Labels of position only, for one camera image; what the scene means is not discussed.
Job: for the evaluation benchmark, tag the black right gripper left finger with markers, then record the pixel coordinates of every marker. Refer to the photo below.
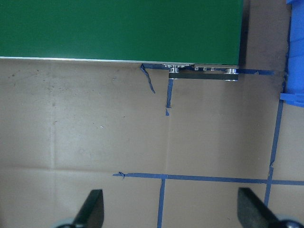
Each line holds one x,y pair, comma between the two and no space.
91,214

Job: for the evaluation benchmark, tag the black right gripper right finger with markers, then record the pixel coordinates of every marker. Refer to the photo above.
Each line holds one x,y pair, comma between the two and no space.
252,212

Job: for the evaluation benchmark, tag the blue bin robot right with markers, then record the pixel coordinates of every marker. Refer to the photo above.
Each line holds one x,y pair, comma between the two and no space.
294,93

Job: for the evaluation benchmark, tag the green conveyor belt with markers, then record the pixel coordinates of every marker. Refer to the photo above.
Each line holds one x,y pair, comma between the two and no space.
201,35

